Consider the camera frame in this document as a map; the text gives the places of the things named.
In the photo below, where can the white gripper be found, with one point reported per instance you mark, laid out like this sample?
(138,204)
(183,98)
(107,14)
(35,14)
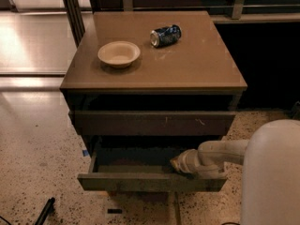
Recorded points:
(187,163)

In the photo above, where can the drawer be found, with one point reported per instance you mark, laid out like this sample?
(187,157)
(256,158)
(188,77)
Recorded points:
(125,123)
(141,170)

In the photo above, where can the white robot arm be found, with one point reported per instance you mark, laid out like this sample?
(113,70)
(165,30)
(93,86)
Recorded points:
(270,176)

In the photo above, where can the brown drawer cabinet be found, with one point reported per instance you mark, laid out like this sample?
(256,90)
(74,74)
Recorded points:
(195,74)

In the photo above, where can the black tape floor marker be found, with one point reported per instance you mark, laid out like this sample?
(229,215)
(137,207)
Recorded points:
(114,211)

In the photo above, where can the blue tape piece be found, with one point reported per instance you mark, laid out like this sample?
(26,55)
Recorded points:
(85,153)

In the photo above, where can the beige paper bowl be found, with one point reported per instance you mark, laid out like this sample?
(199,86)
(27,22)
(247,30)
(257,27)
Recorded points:
(119,54)

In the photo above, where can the crushed blue soda can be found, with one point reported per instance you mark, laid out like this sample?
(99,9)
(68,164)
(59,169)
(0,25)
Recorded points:
(165,36)

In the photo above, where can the black rod on floor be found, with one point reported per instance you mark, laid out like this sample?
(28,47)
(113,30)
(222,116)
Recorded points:
(47,209)

